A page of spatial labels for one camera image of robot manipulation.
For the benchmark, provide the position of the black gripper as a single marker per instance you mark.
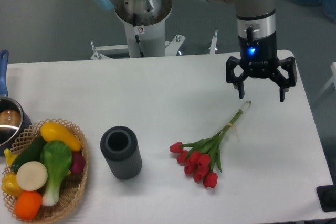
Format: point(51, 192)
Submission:
point(258, 59)

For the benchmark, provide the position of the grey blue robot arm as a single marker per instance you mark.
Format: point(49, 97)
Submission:
point(255, 19)

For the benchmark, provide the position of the blue handled saucepan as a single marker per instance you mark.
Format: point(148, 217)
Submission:
point(13, 118)

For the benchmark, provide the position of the green cucumber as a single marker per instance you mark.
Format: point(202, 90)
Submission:
point(31, 153)

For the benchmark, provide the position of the beige round slice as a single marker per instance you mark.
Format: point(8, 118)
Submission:
point(31, 176)

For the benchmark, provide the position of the red tulip bouquet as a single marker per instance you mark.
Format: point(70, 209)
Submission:
point(201, 157)

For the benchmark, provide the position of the dark grey ribbed vase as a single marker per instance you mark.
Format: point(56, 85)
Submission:
point(119, 146)

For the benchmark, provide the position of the yellow bell pepper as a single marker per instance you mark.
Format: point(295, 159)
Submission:
point(10, 185)

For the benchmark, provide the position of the green bok choy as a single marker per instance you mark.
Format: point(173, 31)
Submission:
point(56, 156)

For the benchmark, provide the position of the black device at edge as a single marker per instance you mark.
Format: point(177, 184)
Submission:
point(326, 195)

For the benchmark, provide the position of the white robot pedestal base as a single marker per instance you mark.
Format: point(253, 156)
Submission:
point(145, 30)

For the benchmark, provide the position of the orange fruit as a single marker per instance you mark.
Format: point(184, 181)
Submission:
point(28, 205)

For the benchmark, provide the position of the woven wicker basket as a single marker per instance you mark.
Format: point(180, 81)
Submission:
point(72, 188)

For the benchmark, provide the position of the white furniture piece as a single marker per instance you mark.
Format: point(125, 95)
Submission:
point(326, 89)

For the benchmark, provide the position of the yellow squash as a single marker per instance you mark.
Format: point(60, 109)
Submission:
point(52, 131)

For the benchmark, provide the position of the yellow banana tip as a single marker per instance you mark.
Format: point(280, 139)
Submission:
point(9, 156)

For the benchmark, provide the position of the red radish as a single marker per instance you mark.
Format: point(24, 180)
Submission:
point(78, 163)

